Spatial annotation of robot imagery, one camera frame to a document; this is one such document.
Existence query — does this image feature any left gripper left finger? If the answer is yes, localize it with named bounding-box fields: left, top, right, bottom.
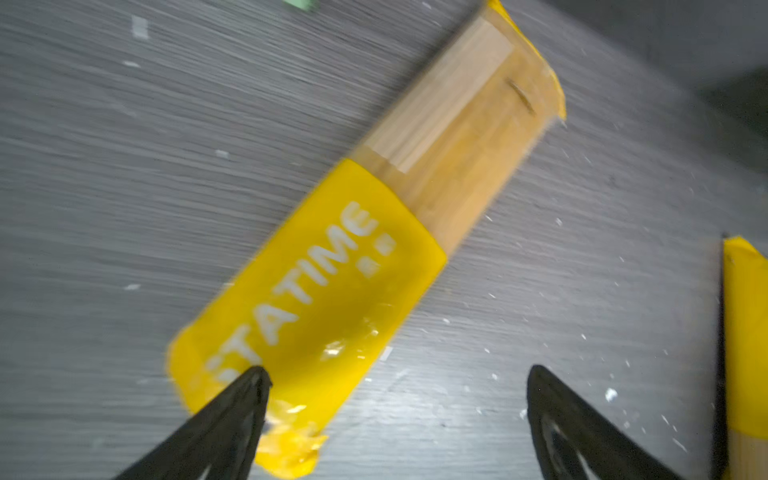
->
left=117, top=366, right=272, bottom=479

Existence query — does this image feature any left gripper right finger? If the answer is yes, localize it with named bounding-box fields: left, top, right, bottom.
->
left=526, top=364, right=679, bottom=479

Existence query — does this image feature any yellow Pastatime spaghetti bag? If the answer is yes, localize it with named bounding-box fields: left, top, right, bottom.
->
left=723, top=237, right=767, bottom=479

